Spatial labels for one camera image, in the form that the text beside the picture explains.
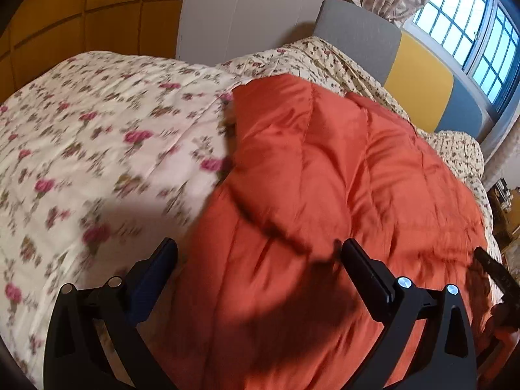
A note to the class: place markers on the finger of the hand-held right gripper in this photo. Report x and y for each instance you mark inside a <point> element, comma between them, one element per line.
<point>496,267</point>

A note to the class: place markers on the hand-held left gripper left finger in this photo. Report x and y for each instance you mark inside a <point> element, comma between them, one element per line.
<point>151,288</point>

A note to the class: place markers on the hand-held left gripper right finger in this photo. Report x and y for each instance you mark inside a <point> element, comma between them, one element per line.
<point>367,270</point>

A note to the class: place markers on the orange padded quilt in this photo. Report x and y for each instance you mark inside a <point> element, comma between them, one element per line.
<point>325,178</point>

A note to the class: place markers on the cluttered wooden shelf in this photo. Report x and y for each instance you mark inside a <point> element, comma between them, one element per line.
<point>508,211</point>

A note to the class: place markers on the pale patterned curtain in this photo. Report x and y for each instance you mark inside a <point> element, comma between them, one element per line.
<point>501,150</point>

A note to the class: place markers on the large rose print bedspread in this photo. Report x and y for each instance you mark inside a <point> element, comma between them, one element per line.
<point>101,138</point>

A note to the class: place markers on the grey yellow blue headboard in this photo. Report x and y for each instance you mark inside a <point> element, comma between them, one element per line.
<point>418,77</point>

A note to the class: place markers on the barred window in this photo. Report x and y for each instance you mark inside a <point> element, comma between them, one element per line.
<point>475,28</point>

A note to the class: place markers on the wooden wardrobe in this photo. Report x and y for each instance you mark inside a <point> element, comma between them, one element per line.
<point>81,8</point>

